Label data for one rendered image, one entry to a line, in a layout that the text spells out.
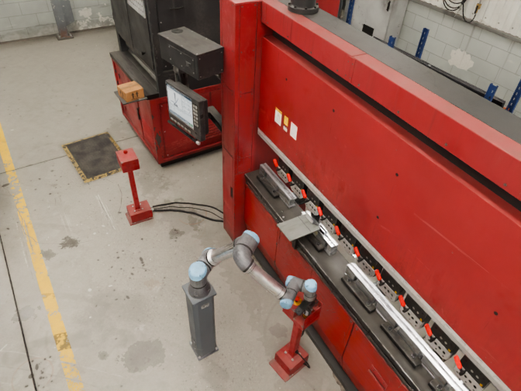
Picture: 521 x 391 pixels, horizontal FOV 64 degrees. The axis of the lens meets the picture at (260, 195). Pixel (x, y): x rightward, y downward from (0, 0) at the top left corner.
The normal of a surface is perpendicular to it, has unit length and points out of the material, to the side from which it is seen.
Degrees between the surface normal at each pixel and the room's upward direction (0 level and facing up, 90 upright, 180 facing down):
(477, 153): 90
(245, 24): 90
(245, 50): 90
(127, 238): 0
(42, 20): 90
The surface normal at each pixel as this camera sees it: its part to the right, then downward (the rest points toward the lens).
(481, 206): -0.88, 0.29
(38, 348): 0.05, -0.75
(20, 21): 0.53, 0.58
